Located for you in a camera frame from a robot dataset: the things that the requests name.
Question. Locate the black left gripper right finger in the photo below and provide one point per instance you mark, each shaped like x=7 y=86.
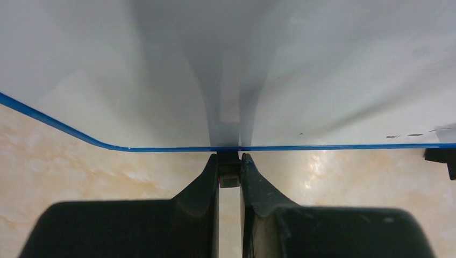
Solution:
x=276 y=226

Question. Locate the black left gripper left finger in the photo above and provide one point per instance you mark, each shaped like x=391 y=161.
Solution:
x=183 y=226

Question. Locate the blue framed whiteboard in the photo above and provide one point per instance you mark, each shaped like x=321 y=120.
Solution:
x=162 y=76

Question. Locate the black whiteboard foot clip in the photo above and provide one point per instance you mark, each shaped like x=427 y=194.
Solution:
x=442 y=155
x=229 y=166

